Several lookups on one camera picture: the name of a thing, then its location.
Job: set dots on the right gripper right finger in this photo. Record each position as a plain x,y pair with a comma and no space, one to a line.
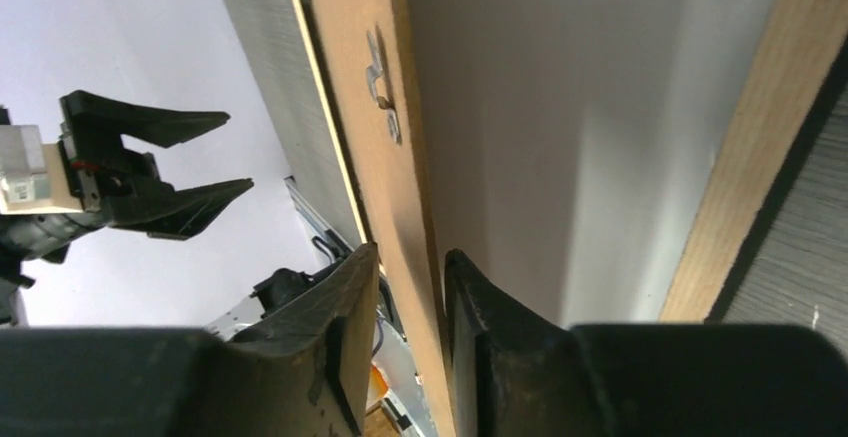
517,374

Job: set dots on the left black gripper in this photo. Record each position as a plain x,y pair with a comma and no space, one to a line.
109,178

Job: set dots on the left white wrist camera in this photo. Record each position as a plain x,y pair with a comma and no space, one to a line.
33,175

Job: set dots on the wooden picture frame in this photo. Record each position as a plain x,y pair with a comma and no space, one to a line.
795,52

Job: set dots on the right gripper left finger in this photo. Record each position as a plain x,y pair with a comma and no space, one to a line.
161,381

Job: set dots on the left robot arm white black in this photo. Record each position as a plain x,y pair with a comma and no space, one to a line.
45,237

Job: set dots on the brown backing board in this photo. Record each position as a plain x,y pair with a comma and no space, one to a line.
367,47

